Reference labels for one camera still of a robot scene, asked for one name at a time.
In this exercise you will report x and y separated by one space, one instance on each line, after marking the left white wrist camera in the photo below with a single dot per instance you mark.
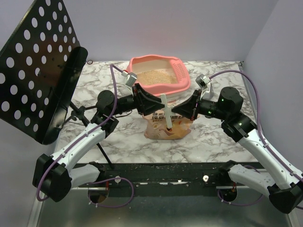
130 78

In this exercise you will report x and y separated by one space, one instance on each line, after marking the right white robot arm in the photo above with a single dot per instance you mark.
284 184

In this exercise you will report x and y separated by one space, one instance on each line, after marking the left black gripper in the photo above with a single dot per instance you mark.
147 103

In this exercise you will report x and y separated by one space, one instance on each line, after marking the grey bag sealing clip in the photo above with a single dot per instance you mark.
167 111

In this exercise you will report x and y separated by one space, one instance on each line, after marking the beige cat litter bag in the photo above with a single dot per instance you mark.
157 129

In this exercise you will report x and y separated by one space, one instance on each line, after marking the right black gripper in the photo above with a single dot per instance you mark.
195 104

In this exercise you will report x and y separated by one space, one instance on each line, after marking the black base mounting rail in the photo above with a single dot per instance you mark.
164 179

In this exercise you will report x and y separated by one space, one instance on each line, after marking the silver metal litter scoop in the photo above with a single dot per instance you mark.
208 93

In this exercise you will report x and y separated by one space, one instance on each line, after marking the black perforated music stand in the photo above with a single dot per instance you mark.
40 66

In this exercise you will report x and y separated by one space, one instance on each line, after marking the pink cat litter box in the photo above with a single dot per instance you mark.
168 64

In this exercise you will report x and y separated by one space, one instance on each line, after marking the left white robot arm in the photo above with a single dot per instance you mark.
55 175

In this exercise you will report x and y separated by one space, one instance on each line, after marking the clean litter in box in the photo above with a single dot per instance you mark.
156 77

